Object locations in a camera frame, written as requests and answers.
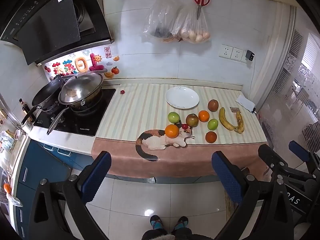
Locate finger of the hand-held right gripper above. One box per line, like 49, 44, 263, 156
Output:
258, 144, 288, 174
289, 141, 320, 173

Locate white plate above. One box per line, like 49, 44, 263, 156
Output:
165, 86, 200, 109

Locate white wall outlet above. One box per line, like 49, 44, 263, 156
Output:
219, 44, 233, 59
230, 47, 244, 62

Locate red handled scissors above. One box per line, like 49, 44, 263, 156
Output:
192, 0, 210, 20

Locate blue kitchen cabinet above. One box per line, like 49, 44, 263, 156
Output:
12, 139, 222, 233

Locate steel fridge with magnets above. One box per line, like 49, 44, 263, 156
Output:
0, 92, 28, 230

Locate brown red apple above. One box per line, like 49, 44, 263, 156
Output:
207, 99, 220, 112
185, 114, 199, 127

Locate dark sauce bottle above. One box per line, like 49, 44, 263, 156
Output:
19, 98, 31, 124

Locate frosted glass sliding door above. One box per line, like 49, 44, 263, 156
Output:
257, 2, 320, 153

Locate person's left foot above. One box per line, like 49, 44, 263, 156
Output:
150, 215, 165, 230

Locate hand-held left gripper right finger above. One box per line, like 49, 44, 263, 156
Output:
211, 151, 294, 240

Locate steel wok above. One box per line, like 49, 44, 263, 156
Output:
47, 85, 104, 135

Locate thin charger cable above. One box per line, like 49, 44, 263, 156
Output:
249, 60, 257, 113

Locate black gas stove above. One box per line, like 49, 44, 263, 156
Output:
33, 88, 117, 137

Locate striped cat print cloth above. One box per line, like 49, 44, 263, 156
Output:
91, 82, 272, 179

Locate dark reddish orange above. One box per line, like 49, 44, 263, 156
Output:
205, 131, 217, 144

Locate person's foot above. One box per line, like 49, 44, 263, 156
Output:
174, 216, 189, 230
150, 215, 165, 230

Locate clear plastic bag dark contents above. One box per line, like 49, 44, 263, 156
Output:
143, 0, 184, 43

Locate person's right foot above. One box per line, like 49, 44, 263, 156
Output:
174, 216, 189, 230

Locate clear plastic bag pale contents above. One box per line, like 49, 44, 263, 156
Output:
172, 5, 211, 44

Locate green apple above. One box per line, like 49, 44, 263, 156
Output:
207, 118, 219, 131
167, 112, 181, 124

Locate glass wok lid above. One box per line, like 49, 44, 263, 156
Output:
58, 71, 104, 103

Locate black frying pan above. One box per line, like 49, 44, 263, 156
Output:
21, 77, 65, 127

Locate black range hood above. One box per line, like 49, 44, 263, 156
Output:
0, 0, 113, 65

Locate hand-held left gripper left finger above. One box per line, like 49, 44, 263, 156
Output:
26, 151, 112, 240

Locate colourful wall stickers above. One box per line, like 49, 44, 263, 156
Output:
44, 46, 120, 78

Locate white folded paper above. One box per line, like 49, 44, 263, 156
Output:
236, 94, 256, 111

